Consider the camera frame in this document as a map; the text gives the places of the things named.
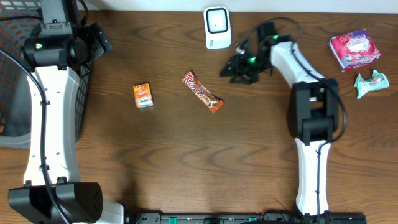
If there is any orange red snack bar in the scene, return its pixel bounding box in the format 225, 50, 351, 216
182, 70, 224, 113

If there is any small orange box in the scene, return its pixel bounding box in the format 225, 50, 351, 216
133, 83, 154, 108

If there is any purple snack packet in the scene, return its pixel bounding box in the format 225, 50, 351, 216
328, 29, 381, 72

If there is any teal snack wrapper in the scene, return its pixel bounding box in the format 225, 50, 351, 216
354, 70, 390, 99

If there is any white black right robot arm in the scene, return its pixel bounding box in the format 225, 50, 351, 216
220, 19, 345, 217

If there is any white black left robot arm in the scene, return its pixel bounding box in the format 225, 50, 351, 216
8, 1, 127, 224

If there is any black right camera cable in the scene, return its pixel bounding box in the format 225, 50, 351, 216
235, 17, 348, 218

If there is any black camera cable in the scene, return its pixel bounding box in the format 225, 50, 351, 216
235, 17, 348, 218
0, 15, 74, 224

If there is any black left camera cable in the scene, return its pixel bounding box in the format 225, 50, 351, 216
0, 15, 74, 224

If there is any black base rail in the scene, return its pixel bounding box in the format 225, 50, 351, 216
125, 211, 367, 224

